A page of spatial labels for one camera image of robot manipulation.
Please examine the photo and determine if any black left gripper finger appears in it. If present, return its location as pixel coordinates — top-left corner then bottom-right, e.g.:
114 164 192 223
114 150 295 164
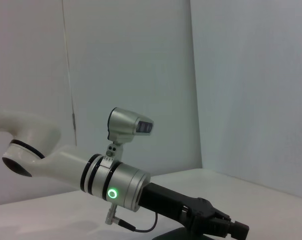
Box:
215 211 250 240

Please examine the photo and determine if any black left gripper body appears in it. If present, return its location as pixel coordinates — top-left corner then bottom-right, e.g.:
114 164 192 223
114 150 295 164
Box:
138 182 232 240

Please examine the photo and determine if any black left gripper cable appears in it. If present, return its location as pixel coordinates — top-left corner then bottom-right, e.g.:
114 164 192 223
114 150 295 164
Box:
104 202 159 233

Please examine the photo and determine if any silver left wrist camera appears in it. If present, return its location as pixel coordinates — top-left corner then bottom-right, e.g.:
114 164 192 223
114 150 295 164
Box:
105 106 155 168

